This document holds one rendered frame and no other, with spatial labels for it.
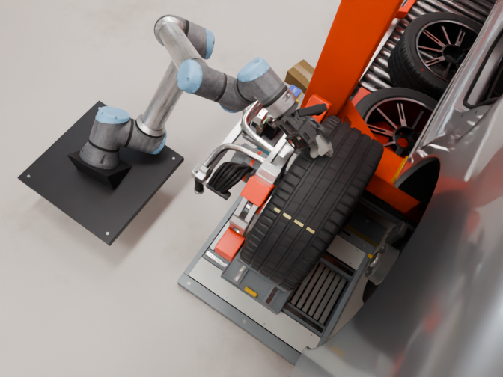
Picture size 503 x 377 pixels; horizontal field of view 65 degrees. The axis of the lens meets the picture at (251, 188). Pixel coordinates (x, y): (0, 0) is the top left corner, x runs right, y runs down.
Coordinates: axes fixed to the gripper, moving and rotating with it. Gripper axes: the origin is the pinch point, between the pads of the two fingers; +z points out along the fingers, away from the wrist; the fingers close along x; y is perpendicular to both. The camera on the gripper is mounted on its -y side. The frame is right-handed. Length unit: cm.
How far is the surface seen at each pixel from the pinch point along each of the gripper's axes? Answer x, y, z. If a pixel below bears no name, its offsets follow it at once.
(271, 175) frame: -13.0, 13.7, -6.4
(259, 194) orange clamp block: -10.7, 22.9, -7.0
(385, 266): -6.6, 9.3, 46.7
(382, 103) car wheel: -51, -93, 37
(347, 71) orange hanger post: -5.8, -35.0, -8.7
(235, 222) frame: -28.5, 27.8, -1.0
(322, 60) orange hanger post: -12.1, -35.1, -16.7
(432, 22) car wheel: -46, -168, 35
